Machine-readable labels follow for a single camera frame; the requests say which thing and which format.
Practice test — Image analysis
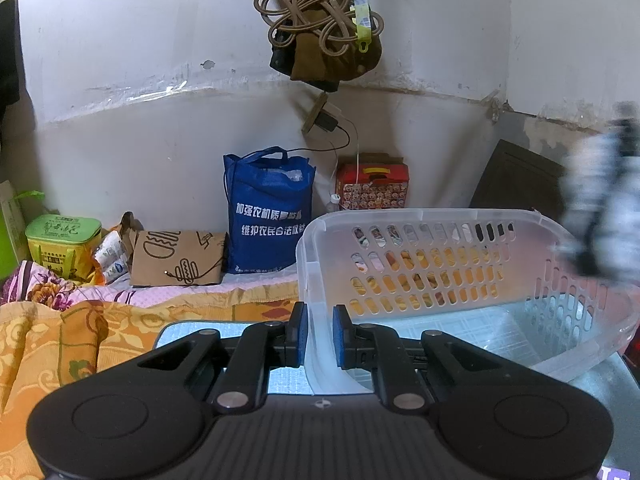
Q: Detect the white blue snack packet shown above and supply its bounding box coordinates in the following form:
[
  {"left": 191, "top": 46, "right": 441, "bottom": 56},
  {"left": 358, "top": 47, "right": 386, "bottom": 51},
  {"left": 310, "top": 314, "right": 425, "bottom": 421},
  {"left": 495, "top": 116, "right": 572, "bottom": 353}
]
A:
[
  {"left": 95, "top": 232, "right": 124, "bottom": 267},
  {"left": 102, "top": 250, "right": 132, "bottom": 283}
]

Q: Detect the dark wooden board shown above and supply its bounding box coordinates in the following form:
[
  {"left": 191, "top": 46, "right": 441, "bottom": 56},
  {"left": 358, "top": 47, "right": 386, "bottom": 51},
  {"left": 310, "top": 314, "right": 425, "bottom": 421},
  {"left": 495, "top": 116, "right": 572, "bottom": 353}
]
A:
[{"left": 470, "top": 140, "right": 571, "bottom": 211}]

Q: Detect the dark cloth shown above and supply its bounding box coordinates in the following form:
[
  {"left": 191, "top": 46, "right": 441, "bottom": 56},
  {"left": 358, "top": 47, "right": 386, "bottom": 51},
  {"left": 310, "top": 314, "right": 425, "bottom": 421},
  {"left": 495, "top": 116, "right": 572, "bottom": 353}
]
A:
[{"left": 0, "top": 0, "right": 22, "bottom": 131}]

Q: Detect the clear plastic basket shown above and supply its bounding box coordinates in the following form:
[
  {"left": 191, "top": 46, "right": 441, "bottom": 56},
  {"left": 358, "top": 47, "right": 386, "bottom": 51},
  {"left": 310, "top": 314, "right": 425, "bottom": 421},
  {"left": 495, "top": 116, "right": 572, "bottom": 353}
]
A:
[{"left": 296, "top": 207, "right": 640, "bottom": 396}]

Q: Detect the black pouch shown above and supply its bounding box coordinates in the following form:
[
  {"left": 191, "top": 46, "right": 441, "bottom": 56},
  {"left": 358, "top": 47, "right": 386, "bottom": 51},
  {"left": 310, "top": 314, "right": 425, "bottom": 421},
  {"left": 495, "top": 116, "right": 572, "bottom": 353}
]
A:
[{"left": 270, "top": 30, "right": 297, "bottom": 77}]

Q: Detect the orange floral blanket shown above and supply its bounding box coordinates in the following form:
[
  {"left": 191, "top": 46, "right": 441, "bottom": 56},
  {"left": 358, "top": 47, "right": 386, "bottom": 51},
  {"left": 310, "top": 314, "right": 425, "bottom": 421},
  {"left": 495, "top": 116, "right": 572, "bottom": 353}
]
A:
[{"left": 0, "top": 285, "right": 301, "bottom": 480}]

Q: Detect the green lidded box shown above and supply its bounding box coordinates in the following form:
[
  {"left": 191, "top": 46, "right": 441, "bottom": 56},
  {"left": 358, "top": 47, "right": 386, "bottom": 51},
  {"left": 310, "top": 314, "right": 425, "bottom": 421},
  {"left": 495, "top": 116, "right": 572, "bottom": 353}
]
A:
[{"left": 25, "top": 214, "right": 102, "bottom": 281}]

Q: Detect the black charger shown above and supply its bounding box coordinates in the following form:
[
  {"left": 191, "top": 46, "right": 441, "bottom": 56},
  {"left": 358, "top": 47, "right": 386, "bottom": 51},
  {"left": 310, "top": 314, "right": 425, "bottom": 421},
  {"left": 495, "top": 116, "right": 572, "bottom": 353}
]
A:
[{"left": 316, "top": 105, "right": 339, "bottom": 133}]

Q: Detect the blue tote bag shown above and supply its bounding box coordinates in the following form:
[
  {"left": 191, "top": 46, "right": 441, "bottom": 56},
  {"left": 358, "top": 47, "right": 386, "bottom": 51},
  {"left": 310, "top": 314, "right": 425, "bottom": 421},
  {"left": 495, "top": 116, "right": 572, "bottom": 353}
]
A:
[{"left": 222, "top": 146, "right": 317, "bottom": 275}]

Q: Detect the brown paper bag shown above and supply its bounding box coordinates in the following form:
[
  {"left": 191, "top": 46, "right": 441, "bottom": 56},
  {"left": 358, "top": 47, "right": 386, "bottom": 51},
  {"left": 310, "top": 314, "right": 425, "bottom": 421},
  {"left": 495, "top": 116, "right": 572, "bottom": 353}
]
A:
[{"left": 120, "top": 211, "right": 228, "bottom": 287}]

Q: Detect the purple floral blanket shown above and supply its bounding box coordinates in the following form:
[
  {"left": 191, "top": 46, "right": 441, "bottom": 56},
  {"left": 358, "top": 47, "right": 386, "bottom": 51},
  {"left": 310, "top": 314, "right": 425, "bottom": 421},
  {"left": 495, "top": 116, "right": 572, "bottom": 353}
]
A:
[{"left": 0, "top": 260, "right": 301, "bottom": 311}]

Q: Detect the green paper bag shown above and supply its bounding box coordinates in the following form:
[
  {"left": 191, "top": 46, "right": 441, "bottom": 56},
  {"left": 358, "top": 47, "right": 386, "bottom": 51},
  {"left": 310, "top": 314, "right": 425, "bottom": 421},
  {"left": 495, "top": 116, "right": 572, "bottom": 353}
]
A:
[{"left": 0, "top": 180, "right": 46, "bottom": 267}]

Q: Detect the white cable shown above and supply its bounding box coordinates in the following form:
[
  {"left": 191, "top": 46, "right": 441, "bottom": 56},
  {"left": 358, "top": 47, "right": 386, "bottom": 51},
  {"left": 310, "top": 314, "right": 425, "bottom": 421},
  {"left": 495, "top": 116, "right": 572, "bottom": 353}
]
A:
[{"left": 330, "top": 110, "right": 362, "bottom": 196}]

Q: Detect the brown hanging bag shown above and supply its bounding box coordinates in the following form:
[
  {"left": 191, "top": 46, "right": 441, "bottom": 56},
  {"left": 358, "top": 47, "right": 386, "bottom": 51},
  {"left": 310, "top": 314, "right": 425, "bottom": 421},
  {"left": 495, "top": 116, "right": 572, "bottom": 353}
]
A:
[{"left": 287, "top": 0, "right": 383, "bottom": 93}]

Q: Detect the black cable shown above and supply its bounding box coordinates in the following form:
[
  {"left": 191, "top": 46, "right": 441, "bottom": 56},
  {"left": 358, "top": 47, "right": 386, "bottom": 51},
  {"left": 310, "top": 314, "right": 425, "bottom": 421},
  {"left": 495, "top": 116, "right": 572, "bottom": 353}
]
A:
[{"left": 272, "top": 125, "right": 351, "bottom": 157}]

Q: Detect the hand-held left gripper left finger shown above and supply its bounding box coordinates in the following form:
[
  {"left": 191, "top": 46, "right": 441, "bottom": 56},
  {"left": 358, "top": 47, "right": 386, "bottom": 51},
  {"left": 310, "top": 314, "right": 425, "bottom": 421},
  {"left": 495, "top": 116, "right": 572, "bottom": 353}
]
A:
[{"left": 140, "top": 302, "right": 309, "bottom": 414}]

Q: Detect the light blue mat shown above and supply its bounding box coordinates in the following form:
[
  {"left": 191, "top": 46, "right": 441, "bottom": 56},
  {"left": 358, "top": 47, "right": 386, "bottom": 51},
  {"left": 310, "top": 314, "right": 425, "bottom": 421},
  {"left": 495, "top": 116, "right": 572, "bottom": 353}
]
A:
[{"left": 152, "top": 305, "right": 640, "bottom": 466}]

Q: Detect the green patterned lanyard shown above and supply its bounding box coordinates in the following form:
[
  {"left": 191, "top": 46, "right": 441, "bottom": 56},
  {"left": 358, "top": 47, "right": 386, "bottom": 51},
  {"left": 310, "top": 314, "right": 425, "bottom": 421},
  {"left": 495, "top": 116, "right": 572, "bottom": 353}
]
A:
[{"left": 345, "top": 0, "right": 381, "bottom": 55}]

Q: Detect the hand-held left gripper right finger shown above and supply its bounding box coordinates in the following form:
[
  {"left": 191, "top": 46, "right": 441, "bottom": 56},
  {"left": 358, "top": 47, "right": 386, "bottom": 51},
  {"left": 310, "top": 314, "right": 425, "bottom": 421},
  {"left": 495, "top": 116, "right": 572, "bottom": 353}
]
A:
[{"left": 332, "top": 305, "right": 501, "bottom": 411}]

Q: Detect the red printed gift box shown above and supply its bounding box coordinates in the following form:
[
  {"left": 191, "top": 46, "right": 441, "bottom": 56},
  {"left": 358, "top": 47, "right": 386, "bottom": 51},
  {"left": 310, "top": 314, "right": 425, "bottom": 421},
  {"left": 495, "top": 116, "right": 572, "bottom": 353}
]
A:
[{"left": 335, "top": 154, "right": 410, "bottom": 211}]

